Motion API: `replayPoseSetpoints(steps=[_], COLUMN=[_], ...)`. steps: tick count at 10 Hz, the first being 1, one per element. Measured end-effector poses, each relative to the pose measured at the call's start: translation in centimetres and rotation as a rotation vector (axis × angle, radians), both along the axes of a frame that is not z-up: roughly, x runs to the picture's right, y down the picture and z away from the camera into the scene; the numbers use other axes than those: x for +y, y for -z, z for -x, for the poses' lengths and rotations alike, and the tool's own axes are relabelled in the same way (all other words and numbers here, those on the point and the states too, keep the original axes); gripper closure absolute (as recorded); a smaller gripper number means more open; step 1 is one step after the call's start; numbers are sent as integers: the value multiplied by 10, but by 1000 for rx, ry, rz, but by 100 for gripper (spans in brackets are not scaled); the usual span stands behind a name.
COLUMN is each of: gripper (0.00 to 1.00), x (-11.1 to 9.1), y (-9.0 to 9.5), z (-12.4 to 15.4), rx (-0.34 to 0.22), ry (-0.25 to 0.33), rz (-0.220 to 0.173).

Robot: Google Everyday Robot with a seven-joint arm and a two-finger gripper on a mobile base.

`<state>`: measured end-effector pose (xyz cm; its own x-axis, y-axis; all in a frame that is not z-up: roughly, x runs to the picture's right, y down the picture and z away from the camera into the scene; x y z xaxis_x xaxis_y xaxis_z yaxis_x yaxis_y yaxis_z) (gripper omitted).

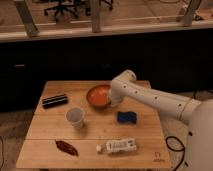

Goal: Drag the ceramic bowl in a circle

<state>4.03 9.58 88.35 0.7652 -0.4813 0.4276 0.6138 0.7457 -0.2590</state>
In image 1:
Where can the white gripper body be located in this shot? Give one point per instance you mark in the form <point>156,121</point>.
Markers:
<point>114,98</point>

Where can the orange ceramic bowl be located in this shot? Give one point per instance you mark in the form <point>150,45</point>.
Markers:
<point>98,96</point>

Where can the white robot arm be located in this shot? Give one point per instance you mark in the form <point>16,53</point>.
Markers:
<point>198,115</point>

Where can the blue sponge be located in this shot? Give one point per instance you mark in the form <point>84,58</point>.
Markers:
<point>126,117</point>

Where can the white plastic cup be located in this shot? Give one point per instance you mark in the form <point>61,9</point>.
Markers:
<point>75,116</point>

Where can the wooden table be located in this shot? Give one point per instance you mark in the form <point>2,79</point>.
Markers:
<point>53,143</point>

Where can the white plastic bottle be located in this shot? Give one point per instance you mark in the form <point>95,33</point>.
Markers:
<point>115,146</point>

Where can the black rectangular case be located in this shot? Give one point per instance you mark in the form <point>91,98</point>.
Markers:
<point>54,101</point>

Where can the black office chair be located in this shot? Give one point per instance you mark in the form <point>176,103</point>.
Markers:
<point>60,8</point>

